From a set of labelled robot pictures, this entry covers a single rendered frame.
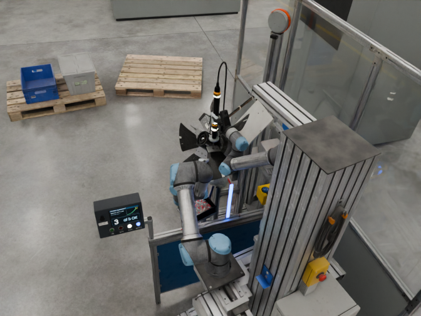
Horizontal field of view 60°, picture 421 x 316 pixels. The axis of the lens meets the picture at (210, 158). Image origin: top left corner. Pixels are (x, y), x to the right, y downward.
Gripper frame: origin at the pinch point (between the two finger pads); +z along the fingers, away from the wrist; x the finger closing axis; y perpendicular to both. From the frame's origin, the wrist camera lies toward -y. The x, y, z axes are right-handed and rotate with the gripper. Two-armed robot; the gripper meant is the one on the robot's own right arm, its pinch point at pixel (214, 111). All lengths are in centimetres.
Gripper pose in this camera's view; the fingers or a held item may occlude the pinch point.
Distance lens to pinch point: 234.5
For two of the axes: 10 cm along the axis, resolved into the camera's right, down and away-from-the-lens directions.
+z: -4.8, -6.0, 6.3
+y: -0.5, 7.4, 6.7
